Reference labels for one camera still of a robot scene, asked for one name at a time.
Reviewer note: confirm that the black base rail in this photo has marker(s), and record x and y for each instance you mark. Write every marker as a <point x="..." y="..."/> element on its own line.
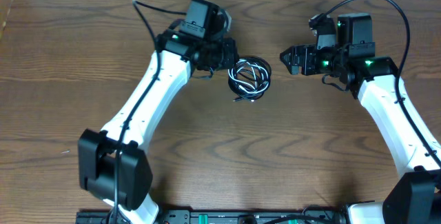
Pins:
<point x="309" y="215"/>

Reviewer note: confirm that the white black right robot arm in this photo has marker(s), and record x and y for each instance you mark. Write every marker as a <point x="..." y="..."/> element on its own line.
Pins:
<point x="345" y="50"/>

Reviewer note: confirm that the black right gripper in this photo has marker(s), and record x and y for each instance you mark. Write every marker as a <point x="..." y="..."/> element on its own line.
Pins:
<point x="309" y="51"/>

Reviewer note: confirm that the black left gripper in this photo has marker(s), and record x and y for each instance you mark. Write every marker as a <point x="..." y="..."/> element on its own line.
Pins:
<point x="229" y="54"/>

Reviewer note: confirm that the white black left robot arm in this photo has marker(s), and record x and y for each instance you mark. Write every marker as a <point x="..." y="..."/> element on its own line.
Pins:
<point x="113" y="162"/>

